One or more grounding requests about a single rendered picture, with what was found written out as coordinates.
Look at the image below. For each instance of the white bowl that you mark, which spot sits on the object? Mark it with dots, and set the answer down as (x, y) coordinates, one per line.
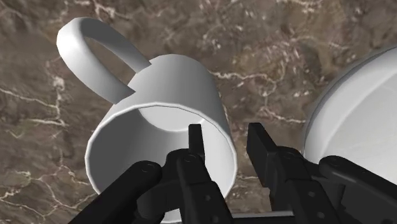
(356, 118)

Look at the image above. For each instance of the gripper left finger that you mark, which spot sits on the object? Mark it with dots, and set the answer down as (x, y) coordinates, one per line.
(189, 173)

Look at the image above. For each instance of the white mug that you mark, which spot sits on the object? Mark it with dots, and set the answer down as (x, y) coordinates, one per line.
(173, 93)

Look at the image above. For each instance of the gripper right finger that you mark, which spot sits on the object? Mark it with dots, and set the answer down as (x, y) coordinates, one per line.
(288, 173)

